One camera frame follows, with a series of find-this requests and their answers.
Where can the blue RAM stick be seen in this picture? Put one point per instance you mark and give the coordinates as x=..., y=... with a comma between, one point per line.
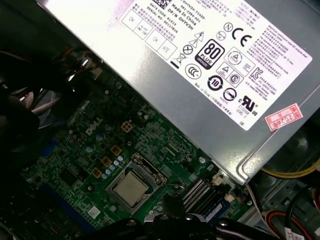
x=216, y=208

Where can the green motherboard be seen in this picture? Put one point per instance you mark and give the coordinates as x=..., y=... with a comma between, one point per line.
x=82, y=155

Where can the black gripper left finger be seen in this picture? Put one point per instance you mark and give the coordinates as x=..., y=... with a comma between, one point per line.
x=162, y=225

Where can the silver CPU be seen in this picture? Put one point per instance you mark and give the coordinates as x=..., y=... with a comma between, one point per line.
x=132, y=190

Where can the black PC case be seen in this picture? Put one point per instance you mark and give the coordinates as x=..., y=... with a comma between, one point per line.
x=275, y=195

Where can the grey power supply unit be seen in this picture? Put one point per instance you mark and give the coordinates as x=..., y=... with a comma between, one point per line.
x=140, y=65

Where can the red white sticker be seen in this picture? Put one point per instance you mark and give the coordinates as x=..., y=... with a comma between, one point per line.
x=283, y=117

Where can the white power supply label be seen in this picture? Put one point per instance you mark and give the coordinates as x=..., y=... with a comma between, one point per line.
x=225, y=37

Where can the blue board connector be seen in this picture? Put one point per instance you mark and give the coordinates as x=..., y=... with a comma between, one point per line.
x=48, y=148

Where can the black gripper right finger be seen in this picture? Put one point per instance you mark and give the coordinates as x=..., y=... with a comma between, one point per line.
x=188, y=226

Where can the metal socket cover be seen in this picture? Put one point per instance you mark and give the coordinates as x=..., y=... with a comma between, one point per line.
x=119, y=176

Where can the black RAM slot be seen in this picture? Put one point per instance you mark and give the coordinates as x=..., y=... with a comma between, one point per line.
x=193, y=187
x=208, y=197
x=201, y=192

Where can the blue expansion slot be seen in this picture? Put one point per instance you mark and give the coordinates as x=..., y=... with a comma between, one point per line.
x=67, y=207

